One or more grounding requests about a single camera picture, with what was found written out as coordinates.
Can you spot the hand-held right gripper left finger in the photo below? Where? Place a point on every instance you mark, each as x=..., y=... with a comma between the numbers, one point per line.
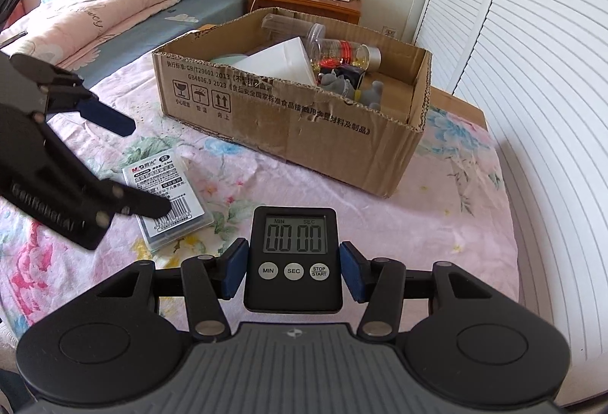
x=235, y=266

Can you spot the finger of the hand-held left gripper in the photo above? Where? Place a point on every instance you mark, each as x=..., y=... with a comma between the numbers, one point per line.
x=152, y=207
x=111, y=121

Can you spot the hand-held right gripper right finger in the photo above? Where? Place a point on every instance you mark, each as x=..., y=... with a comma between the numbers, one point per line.
x=351, y=269

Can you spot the clear plastic refill packet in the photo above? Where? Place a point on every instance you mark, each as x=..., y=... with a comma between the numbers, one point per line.
x=156, y=176

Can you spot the black digital timer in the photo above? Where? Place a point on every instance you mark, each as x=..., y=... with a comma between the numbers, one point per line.
x=294, y=262

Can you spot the teal egg-shaped case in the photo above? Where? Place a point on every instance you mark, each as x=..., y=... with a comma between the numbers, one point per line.
x=228, y=58

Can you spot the cardboard box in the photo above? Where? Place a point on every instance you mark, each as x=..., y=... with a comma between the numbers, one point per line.
x=285, y=129

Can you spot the white plastic bottle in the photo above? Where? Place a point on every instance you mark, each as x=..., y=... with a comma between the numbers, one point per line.
x=280, y=62

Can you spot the grey toy animal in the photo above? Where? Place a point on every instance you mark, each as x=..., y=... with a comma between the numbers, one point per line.
x=339, y=83

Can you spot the black toy train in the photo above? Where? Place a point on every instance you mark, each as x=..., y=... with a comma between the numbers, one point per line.
x=349, y=74

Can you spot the pink quilt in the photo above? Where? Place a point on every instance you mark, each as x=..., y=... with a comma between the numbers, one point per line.
x=95, y=10

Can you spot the dark phone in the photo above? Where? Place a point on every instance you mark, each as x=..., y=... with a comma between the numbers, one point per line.
x=12, y=39

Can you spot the blue bed sheet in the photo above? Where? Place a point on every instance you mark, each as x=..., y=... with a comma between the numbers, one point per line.
x=199, y=10

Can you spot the wooden table edge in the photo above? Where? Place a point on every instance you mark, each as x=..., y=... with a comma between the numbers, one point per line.
x=460, y=107

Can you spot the clear bottle with yellow capsules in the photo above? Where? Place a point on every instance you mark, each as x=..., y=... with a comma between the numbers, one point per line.
x=346, y=53

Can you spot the wooden nightstand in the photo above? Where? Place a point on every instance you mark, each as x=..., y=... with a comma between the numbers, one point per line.
x=304, y=3

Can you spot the white louvered closet door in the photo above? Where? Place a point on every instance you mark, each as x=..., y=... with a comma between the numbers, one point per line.
x=532, y=62

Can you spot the white wall outlet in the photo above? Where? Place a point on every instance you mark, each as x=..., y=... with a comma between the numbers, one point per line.
x=390, y=32

